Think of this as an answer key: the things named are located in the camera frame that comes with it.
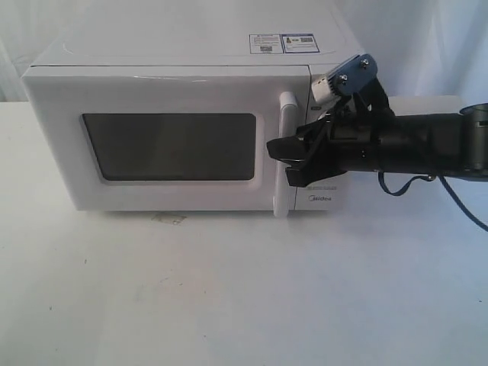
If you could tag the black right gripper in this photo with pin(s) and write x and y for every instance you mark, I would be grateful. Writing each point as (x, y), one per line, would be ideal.
(344, 139)

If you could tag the white microwave door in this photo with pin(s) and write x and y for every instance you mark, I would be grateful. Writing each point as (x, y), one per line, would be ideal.
(170, 138)

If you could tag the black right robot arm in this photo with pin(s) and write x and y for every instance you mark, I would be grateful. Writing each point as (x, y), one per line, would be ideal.
(453, 145)

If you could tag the white microwave oven body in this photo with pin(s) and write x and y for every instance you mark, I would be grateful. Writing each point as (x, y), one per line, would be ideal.
(186, 42)

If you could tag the blue warning sticker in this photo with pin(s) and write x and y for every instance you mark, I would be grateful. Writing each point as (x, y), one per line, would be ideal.
(282, 44)

